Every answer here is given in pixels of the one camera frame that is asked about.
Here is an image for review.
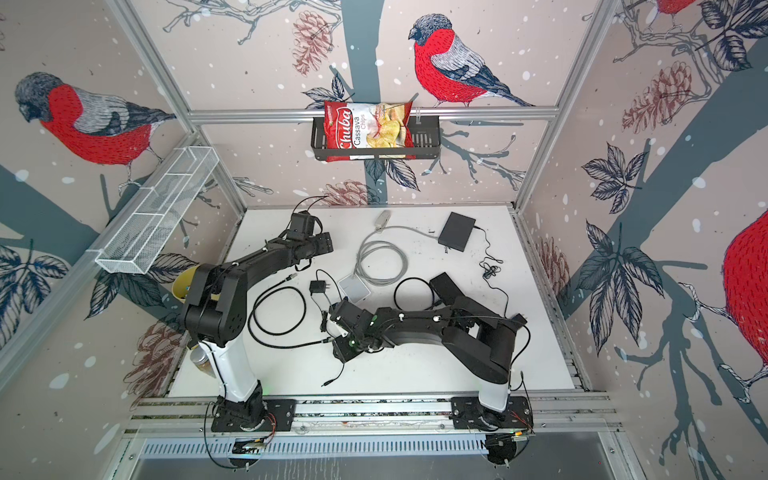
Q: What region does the ribbed black network switch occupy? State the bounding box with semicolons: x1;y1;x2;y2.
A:
429;273;475;313

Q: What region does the red chips bag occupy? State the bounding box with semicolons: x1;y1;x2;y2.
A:
323;101;414;150

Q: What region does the yellow cup with markers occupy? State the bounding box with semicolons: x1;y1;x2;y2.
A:
171;266;197;303

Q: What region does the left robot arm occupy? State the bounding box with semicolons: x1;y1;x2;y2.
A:
181;211;333;432

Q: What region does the white small network switch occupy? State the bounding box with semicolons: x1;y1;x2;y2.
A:
339;273;371;303

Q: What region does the grey ethernet cable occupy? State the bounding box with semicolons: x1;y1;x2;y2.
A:
353;224;442;287

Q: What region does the grey USB adapter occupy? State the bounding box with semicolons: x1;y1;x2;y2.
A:
374;210;392;231

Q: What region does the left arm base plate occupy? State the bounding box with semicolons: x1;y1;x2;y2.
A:
211;397;297;433

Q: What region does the left black power adapter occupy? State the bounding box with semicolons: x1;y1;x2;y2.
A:
308;279;347;388

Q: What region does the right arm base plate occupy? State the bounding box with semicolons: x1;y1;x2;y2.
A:
449;395;534;432

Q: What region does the glass jar with lid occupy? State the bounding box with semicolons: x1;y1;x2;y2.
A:
189;345;215;378

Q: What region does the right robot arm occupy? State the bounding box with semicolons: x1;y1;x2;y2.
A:
326;296;528;425

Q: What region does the black wire wall basket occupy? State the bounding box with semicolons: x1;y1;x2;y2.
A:
310;116;441;161

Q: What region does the white mesh wall shelf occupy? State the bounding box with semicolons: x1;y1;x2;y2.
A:
95;146;219;274

